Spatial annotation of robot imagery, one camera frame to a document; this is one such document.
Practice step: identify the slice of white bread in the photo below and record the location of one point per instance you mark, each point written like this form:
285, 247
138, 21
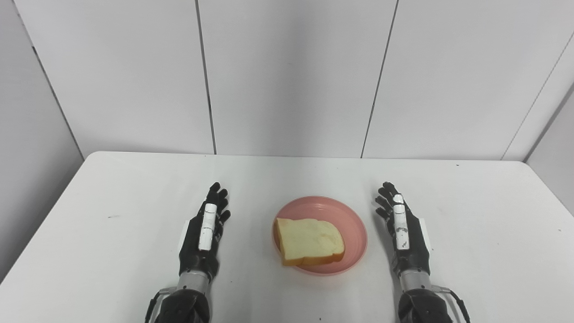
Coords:
309, 240

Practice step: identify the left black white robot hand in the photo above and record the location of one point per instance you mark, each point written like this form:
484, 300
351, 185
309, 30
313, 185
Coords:
197, 251

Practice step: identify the pink round plate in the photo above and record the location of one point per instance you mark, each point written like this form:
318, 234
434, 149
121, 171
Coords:
350, 224

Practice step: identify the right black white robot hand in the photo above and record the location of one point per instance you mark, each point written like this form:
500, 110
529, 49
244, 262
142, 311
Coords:
412, 246

